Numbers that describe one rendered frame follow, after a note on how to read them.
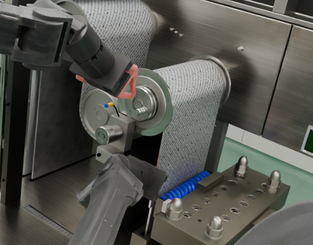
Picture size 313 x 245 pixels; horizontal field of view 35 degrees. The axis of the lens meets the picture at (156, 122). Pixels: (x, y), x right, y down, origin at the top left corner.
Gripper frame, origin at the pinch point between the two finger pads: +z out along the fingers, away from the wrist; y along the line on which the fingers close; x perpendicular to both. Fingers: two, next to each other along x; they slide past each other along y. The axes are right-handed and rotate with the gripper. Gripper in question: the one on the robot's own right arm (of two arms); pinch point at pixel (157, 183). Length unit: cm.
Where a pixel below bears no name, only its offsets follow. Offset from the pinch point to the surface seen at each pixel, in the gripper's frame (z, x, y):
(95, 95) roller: -8.6, 11.8, -20.4
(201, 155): 15.1, 10.7, 0.3
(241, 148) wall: 280, 42, -81
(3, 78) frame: -19.5, 5.9, -37.6
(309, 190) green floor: 267, 32, -17
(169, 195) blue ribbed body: 2.9, -1.2, 2.5
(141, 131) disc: -7.9, 8.9, -5.4
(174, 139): -2.8, 10.6, 0.2
